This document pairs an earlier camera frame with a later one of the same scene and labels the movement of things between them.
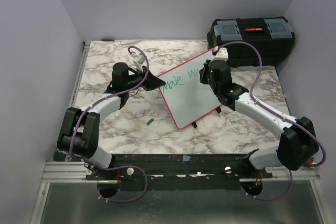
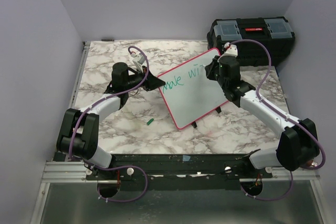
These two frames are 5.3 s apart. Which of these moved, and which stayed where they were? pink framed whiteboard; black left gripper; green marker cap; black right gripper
Moved: black right gripper
Stayed: pink framed whiteboard; black left gripper; green marker cap
